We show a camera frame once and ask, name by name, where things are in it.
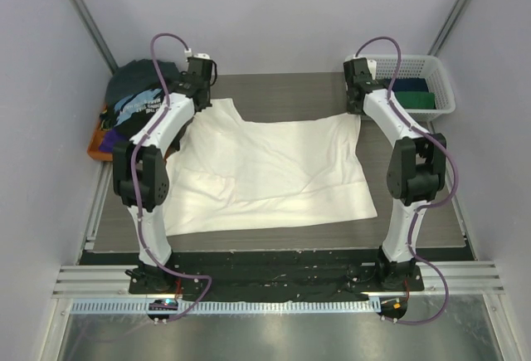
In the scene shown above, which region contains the white t shirt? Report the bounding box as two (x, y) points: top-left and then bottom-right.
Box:
(163, 99), (377, 236)

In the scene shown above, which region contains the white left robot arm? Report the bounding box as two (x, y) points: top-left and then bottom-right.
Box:
(113, 54), (217, 294)

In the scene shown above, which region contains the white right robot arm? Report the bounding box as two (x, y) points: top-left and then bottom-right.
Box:
(343, 56), (446, 290)

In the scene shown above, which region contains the white plastic basket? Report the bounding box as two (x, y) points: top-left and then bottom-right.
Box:
(360, 54), (455, 123)

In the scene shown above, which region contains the rolled navy t shirt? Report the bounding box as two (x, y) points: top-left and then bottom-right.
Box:
(392, 78), (429, 93)

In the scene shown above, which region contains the rolled green t shirt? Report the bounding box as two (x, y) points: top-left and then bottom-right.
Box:
(395, 91), (436, 110)

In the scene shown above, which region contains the dark teal t shirt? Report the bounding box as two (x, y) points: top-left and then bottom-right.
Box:
(105, 59), (163, 106)

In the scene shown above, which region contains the black printed t shirt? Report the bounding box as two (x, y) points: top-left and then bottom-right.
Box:
(107, 88), (164, 138)

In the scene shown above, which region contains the purple t shirt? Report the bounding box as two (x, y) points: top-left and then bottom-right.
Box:
(98, 129), (129, 154)

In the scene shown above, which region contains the orange wooden tray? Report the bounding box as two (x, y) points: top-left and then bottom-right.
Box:
(86, 104), (115, 162)

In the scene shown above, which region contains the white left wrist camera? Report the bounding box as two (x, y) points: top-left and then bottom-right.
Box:
(184, 48), (211, 60)

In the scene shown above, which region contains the right aluminium frame post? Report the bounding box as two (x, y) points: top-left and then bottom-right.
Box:
(428, 0), (472, 56)

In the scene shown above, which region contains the aluminium frame post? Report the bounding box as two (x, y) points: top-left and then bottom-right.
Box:
(428, 0), (472, 56)
(70, 0), (118, 73)

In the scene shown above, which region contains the left aluminium frame post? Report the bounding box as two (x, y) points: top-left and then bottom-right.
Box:
(70, 0), (118, 73)

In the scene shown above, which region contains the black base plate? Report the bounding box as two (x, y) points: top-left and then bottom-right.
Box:
(80, 248), (474, 302)

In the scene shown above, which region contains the white slotted cable duct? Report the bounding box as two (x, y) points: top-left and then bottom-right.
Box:
(71, 297), (381, 315)

